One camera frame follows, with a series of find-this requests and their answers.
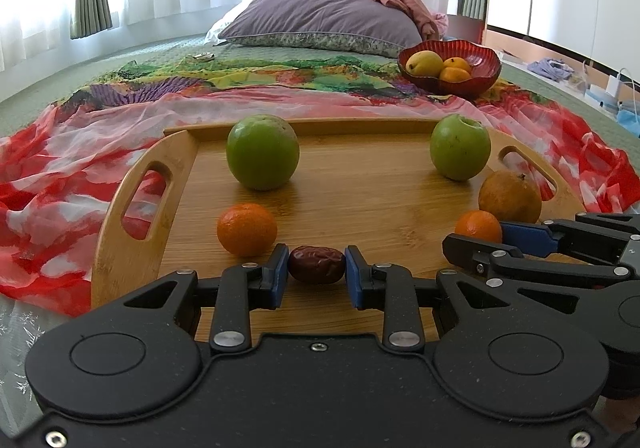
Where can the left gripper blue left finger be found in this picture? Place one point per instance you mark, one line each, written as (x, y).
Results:
(241, 289)

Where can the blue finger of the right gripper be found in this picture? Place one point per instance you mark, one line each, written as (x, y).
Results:
(581, 237)
(497, 260)

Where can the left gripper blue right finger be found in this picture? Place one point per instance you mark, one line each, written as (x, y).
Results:
(390, 289)

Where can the orange mandarin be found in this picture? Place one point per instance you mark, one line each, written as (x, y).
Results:
(452, 75)
(458, 63)
(480, 225)
(246, 230)

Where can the brownish yellow pear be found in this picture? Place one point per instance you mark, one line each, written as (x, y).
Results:
(510, 197)

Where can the dark red date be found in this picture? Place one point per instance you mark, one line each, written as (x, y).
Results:
(316, 264)

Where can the smaller green apple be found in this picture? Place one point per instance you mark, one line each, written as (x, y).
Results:
(460, 147)

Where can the large green apple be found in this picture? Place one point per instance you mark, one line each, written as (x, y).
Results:
(262, 152)

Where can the wooden bamboo serving tray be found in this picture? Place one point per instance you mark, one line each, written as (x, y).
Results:
(368, 183)

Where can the blue cloth on floor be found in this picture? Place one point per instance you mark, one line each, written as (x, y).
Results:
(554, 69)

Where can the red glass fruit bowl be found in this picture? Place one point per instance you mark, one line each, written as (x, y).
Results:
(486, 68)

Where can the orange mandarin in bowl front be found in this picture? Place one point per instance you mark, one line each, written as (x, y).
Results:
(452, 75)

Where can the orange mandarin in bowl back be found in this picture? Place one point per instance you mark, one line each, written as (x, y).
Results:
(458, 63)

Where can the yellow pear in bowl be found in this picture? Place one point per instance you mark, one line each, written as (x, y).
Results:
(425, 63)

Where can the colourful floral scarf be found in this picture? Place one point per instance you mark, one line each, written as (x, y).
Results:
(371, 79)

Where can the red white sheer scarf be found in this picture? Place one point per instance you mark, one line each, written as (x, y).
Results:
(59, 174)

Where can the small metallic object on bed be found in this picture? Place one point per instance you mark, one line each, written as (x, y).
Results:
(204, 56)

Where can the purple pillow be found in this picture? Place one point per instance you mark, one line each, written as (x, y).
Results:
(363, 26)

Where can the green quilted bedspread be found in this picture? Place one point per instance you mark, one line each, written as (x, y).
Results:
(23, 107)

